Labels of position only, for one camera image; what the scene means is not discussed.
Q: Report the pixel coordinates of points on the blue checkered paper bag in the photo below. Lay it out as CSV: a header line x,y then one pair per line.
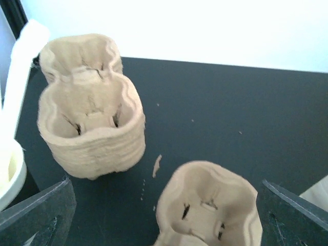
x,y
317,194

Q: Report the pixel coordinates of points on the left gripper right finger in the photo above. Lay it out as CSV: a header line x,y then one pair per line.
x,y
288,219

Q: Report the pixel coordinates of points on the brown cup carrier stack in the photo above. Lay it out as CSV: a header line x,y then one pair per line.
x,y
90,114

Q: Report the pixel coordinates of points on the brown carrier half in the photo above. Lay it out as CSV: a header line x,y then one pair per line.
x,y
206,204

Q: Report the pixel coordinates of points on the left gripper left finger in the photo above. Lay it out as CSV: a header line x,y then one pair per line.
x,y
43,219

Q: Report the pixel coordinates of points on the cup of white straws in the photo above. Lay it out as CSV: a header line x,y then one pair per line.
x,y
33,37

